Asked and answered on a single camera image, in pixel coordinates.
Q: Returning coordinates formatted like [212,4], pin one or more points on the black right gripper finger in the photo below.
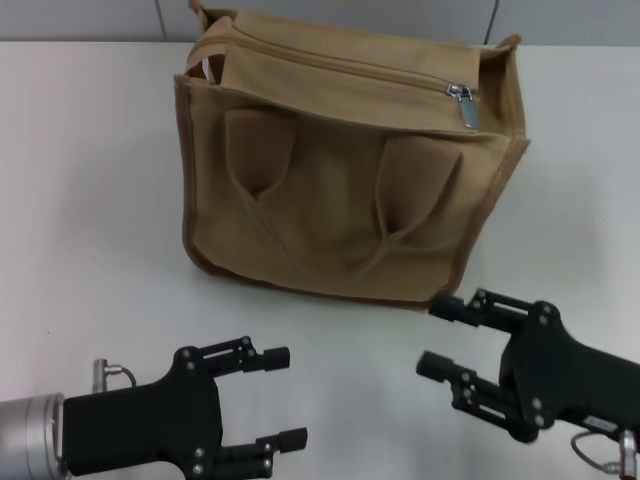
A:
[480,310]
[465,387]

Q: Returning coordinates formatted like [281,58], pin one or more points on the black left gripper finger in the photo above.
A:
[260,450]
[240,357]

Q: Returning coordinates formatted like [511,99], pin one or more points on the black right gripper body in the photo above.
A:
[560,375]

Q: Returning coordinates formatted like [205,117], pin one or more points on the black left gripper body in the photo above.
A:
[145,425]

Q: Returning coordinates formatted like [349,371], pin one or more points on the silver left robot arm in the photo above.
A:
[27,437]

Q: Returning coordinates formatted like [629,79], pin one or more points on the khaki canvas food bag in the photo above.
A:
[345,175]

